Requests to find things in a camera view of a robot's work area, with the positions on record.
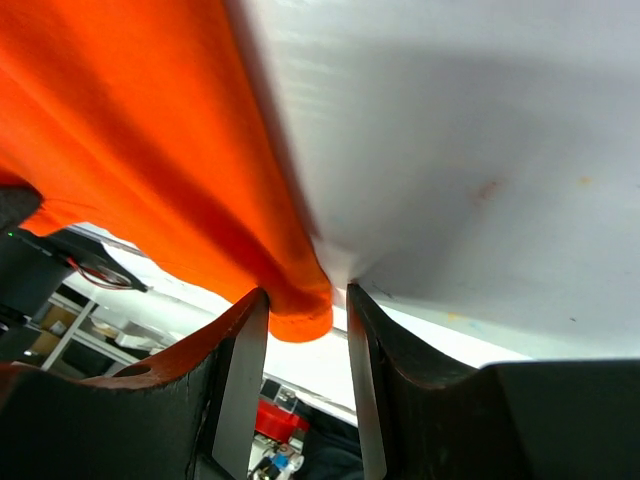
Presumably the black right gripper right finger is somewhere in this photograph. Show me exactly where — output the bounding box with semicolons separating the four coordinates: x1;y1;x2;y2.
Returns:
346;284;639;479

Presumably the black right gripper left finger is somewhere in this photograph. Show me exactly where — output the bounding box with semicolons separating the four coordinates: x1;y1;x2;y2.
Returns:
1;289;269;479

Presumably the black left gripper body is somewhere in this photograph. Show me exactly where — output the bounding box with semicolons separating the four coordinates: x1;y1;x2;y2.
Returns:
0;186;43;233

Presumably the orange t shirt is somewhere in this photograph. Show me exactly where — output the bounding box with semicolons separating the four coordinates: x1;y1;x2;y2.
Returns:
1;1;333;342

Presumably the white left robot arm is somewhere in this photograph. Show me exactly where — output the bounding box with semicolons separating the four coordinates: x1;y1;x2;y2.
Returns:
1;186;148;363

